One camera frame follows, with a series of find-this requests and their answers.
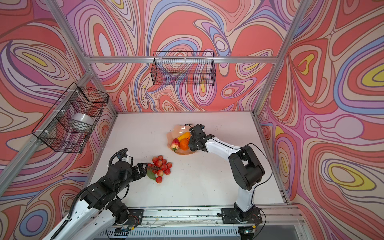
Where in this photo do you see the black wire basket left wall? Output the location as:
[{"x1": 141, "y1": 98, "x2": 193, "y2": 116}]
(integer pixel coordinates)
[{"x1": 32, "y1": 82, "x2": 109, "y2": 154}]

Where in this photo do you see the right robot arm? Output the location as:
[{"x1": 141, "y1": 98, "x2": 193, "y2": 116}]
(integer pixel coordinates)
[{"x1": 188, "y1": 125, "x2": 265, "y2": 226}]

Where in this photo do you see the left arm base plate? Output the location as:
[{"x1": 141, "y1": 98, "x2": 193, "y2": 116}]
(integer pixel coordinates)
[{"x1": 116, "y1": 209, "x2": 144, "y2": 227}]

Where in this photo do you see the red lychee bunch with leaf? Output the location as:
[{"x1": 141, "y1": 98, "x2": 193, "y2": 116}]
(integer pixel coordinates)
[{"x1": 147, "y1": 155, "x2": 173, "y2": 184}]

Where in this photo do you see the grey tape roll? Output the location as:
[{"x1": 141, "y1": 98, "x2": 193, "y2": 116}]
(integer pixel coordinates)
[{"x1": 70, "y1": 113, "x2": 95, "y2": 132}]

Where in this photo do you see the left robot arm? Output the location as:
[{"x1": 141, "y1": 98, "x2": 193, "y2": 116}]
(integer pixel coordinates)
[{"x1": 45, "y1": 149, "x2": 148, "y2": 240}]

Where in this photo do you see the pink faceted fruit bowl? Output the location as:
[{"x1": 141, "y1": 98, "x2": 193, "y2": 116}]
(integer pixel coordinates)
[{"x1": 167, "y1": 125, "x2": 195, "y2": 156}]

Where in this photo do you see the black wire basket back wall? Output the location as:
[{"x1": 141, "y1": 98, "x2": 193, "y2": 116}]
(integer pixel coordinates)
[{"x1": 151, "y1": 50, "x2": 216, "y2": 86}]

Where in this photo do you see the yellow orange mango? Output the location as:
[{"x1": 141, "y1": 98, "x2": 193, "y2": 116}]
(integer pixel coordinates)
[{"x1": 177, "y1": 132, "x2": 191, "y2": 142}]

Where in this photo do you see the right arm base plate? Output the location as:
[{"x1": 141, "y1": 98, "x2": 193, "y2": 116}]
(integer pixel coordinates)
[{"x1": 217, "y1": 208, "x2": 263, "y2": 226}]

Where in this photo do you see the black wire basket wall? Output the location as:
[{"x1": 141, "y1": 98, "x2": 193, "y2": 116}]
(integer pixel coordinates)
[
  {"x1": 32, "y1": 82, "x2": 109, "y2": 154},
  {"x1": 151, "y1": 50, "x2": 216, "y2": 86}
]

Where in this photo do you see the orange persimmon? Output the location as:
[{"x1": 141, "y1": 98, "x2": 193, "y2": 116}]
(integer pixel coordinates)
[{"x1": 180, "y1": 139, "x2": 189, "y2": 151}]

